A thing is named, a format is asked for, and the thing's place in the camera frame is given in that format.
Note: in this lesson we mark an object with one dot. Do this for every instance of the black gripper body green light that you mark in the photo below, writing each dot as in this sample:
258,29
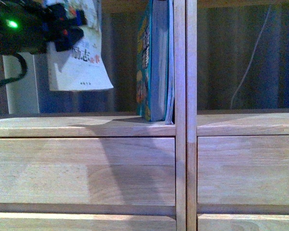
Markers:
27,26

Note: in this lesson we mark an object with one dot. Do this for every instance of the white Chinese title book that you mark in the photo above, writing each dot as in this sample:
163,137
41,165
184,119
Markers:
81,67

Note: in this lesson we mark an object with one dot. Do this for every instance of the white box behind shelf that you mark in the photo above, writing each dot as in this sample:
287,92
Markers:
22,95

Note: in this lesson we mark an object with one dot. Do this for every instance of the left wooden shelf cabinet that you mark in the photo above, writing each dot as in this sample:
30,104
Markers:
97,171

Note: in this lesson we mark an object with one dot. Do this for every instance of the wooden shelf cabinet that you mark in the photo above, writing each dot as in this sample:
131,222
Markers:
237,115
97,171

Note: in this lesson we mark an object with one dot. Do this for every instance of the right wooden shelf cabinet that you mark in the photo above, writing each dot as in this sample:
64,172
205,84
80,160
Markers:
237,115

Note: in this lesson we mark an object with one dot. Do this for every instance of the teal thick book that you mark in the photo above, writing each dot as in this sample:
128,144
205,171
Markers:
152,61

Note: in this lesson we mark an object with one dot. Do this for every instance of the thin blue white book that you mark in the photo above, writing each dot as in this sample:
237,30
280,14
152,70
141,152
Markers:
171,90

